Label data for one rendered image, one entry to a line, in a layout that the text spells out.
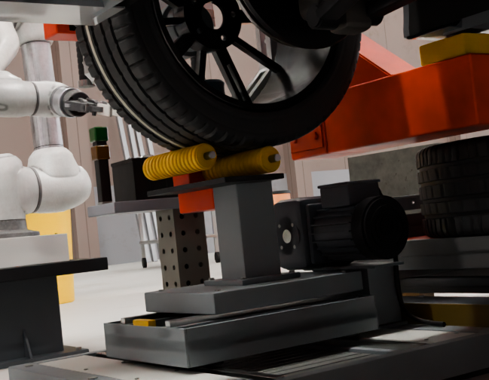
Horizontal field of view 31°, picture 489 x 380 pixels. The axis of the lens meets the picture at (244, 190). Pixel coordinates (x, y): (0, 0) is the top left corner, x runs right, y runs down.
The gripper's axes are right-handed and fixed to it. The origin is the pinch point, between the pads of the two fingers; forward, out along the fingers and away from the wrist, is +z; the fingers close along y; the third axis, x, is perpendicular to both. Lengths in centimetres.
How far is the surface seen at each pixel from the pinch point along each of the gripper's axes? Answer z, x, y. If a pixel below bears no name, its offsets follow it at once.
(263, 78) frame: 36.3, -11.8, 23.1
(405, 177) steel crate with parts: -248, 78, 424
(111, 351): 48, 49, -26
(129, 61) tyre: 54, -15, -28
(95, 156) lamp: 1.1, 12.5, -4.5
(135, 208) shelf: 13.0, 25.0, 1.2
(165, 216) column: 7.1, 29.2, 15.2
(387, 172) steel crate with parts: -266, 77, 423
